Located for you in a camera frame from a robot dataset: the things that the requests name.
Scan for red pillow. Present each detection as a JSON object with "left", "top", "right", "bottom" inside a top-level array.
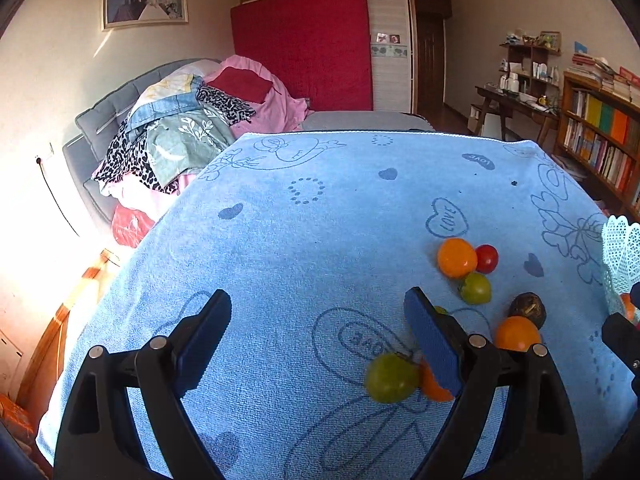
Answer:
[{"left": 209, "top": 66, "right": 273, "bottom": 102}]

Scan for red mattress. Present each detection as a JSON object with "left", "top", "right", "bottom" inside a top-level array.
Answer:
[{"left": 230, "top": 0, "right": 375, "bottom": 112}]

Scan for wooden bedside table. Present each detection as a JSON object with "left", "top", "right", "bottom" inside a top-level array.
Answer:
[{"left": 15, "top": 249, "right": 121, "bottom": 411}]

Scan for red patterned cloth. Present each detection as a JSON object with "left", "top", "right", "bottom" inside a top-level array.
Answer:
[{"left": 111, "top": 203, "right": 166, "bottom": 247}]

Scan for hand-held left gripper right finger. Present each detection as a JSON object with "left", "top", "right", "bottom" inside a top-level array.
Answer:
[{"left": 403, "top": 287, "right": 585, "bottom": 480}]

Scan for white yellow pillow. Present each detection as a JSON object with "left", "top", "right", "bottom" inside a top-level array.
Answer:
[{"left": 137, "top": 60, "right": 221, "bottom": 106}]

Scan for large green tomato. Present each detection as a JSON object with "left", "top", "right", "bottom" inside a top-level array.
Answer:
[{"left": 365, "top": 353, "right": 422, "bottom": 404}]

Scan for grey padded headboard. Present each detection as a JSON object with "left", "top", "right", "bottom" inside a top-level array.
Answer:
[{"left": 62, "top": 58, "right": 221, "bottom": 226}]

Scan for dark brown round fruit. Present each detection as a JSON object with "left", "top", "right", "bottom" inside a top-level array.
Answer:
[{"left": 508, "top": 292, "right": 547, "bottom": 333}]

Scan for green floral cloth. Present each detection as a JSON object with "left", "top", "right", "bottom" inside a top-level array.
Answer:
[{"left": 145, "top": 107, "right": 236, "bottom": 186}]

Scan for dark wooden door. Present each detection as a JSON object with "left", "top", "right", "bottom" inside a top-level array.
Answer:
[{"left": 412, "top": 0, "right": 453, "bottom": 131}]

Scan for grey bed mattress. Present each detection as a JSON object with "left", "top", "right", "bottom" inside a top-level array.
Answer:
[{"left": 300, "top": 110, "right": 436, "bottom": 133}]

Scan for black cable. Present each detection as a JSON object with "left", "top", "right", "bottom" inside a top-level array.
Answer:
[{"left": 40, "top": 160, "right": 81, "bottom": 237}]

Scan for pink blanket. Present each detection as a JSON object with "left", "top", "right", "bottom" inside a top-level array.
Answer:
[{"left": 205, "top": 55, "right": 313, "bottom": 136}]

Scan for wooden desk shelf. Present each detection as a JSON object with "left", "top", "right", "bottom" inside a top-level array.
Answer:
[{"left": 499, "top": 40, "right": 562, "bottom": 96}]

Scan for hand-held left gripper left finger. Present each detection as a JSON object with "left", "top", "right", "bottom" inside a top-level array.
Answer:
[{"left": 54, "top": 289, "right": 233, "bottom": 480}]

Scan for red tomato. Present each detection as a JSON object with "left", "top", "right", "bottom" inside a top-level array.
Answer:
[{"left": 474, "top": 244, "right": 500, "bottom": 275}]

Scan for white stool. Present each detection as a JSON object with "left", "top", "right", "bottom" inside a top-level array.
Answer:
[{"left": 469, "top": 104, "right": 503, "bottom": 138}]

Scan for wooden desk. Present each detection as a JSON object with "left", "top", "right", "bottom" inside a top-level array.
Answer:
[{"left": 470, "top": 85, "right": 561, "bottom": 146}]

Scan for leopard print cloth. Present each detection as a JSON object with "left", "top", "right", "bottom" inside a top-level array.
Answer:
[
  {"left": 92, "top": 120, "right": 179, "bottom": 196},
  {"left": 195, "top": 85, "right": 257, "bottom": 123}
]

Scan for blue printed towel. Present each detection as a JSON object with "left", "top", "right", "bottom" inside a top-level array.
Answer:
[{"left": 36, "top": 130, "right": 633, "bottom": 480}]

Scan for stacks of books atop bookshelf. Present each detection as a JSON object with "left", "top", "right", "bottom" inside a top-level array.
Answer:
[{"left": 567, "top": 52, "right": 640, "bottom": 103}]

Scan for denim cloth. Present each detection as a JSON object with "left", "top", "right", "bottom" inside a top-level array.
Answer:
[{"left": 125, "top": 95, "right": 201, "bottom": 131}]

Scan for framed wedding photo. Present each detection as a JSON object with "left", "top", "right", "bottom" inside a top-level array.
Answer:
[{"left": 101, "top": 0, "right": 190, "bottom": 31}]

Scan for wooden bookshelf with books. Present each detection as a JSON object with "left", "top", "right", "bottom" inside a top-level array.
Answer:
[{"left": 562, "top": 87, "right": 640, "bottom": 206}]

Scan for white lattice plastic basket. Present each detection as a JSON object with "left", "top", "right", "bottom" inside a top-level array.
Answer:
[{"left": 600, "top": 214, "right": 640, "bottom": 323}]

